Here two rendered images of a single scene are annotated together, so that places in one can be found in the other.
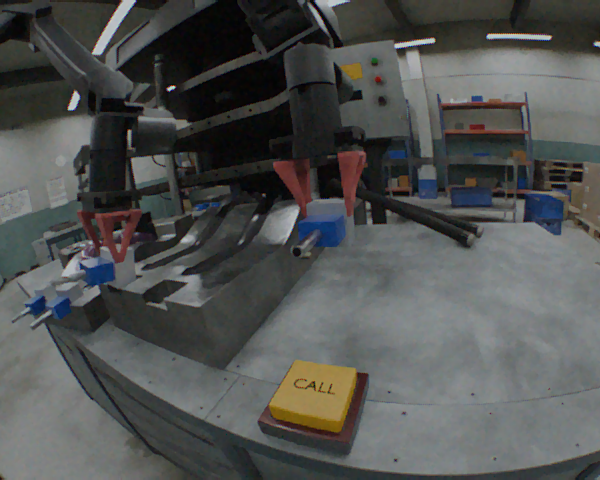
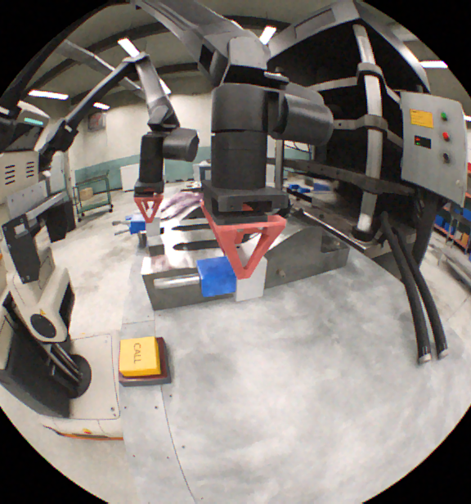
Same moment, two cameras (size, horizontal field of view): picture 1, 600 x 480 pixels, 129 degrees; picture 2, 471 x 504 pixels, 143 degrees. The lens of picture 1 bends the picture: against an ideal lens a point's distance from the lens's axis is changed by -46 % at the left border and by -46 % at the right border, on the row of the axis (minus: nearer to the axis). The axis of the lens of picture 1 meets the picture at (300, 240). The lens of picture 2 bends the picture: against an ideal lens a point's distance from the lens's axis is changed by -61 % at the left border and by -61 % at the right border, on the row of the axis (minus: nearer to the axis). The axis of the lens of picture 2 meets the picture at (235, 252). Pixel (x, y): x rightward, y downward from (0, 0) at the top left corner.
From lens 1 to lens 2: 0.26 m
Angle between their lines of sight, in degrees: 45
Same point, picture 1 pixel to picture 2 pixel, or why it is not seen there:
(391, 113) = (451, 174)
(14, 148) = (193, 105)
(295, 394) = (129, 347)
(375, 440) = (135, 396)
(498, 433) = (152, 461)
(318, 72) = (222, 119)
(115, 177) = (149, 174)
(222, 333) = (158, 294)
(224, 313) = not seen: hidden behind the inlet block
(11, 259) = (176, 170)
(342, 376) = (147, 362)
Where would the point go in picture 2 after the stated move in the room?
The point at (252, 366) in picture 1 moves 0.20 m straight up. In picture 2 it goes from (163, 321) to (135, 218)
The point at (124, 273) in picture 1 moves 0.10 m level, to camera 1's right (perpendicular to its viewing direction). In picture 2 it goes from (151, 229) to (168, 242)
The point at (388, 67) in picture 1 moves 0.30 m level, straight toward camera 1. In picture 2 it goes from (455, 127) to (435, 86)
